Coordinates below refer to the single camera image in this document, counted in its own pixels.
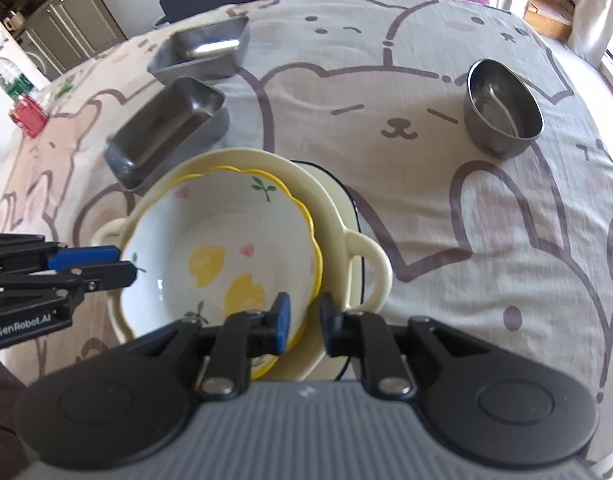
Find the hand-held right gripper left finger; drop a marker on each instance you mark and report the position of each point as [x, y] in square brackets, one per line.
[282, 320]

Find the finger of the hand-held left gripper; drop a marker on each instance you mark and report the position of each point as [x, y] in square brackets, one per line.
[86, 256]
[111, 274]

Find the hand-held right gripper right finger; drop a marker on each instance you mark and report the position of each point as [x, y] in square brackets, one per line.
[329, 322]

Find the floral scalloped ceramic bowl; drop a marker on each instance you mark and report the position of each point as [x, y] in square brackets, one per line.
[211, 240]

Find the white square leaf-print plate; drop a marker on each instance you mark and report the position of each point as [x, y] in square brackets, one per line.
[344, 197]

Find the rectangular stainless steel container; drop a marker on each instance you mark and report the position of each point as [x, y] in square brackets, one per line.
[196, 45]
[156, 130]

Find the round stainless steel bowl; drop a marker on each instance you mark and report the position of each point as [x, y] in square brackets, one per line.
[491, 125]

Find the bear-print tablecloth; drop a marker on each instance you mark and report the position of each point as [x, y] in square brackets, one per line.
[411, 210]

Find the red drink can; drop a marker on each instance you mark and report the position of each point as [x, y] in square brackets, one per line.
[29, 116]

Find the green snack packet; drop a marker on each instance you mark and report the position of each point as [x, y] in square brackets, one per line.
[64, 87]

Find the clear plastic water bottle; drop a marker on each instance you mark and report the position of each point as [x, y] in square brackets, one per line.
[11, 82]

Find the grey cabinet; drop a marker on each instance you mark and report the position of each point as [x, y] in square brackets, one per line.
[71, 25]

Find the white mug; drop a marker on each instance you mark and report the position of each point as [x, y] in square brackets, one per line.
[14, 21]

